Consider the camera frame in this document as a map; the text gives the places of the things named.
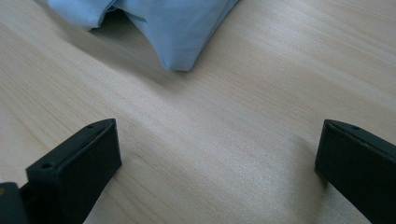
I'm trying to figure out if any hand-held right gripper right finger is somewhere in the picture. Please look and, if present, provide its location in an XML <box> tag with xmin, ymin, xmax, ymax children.
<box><xmin>314</xmin><ymin>119</ymin><xmax>396</xmax><ymax>224</ymax></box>

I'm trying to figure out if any light blue cloth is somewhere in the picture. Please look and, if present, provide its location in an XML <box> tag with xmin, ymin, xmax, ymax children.
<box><xmin>47</xmin><ymin>0</ymin><xmax>240</xmax><ymax>72</ymax></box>

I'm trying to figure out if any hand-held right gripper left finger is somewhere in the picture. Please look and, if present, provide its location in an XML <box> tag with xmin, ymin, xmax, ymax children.
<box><xmin>19</xmin><ymin>118</ymin><xmax>122</xmax><ymax>224</ymax></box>

